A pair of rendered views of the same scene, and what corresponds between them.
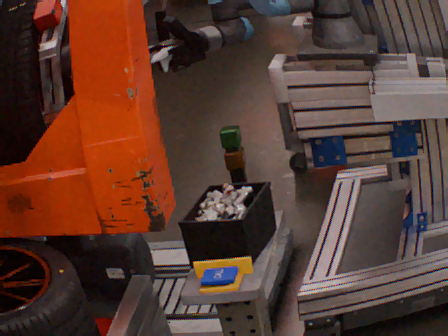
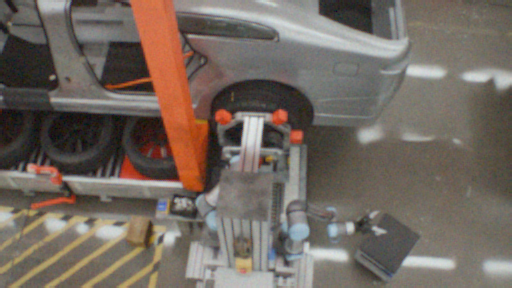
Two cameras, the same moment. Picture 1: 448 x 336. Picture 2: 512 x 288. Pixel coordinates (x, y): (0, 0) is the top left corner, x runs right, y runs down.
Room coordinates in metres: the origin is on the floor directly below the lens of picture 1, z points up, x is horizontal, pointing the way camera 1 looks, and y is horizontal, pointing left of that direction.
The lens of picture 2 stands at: (2.75, -1.71, 4.32)
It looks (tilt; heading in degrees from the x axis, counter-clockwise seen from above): 60 degrees down; 82
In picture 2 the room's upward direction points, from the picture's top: 1 degrees counter-clockwise
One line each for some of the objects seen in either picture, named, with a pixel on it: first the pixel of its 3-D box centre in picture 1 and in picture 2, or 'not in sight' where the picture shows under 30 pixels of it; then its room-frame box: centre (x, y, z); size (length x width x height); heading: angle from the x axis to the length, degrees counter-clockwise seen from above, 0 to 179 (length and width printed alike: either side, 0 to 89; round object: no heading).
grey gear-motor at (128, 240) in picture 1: (87, 282); (224, 167); (2.79, 0.44, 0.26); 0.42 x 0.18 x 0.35; 78
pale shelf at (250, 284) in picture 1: (234, 259); (184, 210); (2.42, 0.02, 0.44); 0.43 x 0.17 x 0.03; 168
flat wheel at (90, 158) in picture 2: not in sight; (79, 135); (1.55, 0.88, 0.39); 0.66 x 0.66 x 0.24
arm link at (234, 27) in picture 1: (230, 31); not in sight; (2.98, -0.09, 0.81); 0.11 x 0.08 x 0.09; 123
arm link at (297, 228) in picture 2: not in sight; (295, 237); (3.15, -0.61, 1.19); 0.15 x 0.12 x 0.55; 89
